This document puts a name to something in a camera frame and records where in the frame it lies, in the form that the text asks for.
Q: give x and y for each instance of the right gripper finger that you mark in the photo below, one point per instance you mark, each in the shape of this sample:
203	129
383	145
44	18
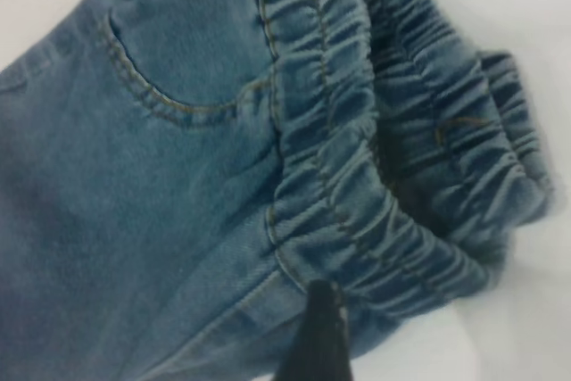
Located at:
319	336

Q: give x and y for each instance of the blue denim shorts with print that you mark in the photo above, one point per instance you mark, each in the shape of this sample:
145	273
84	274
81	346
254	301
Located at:
156	202

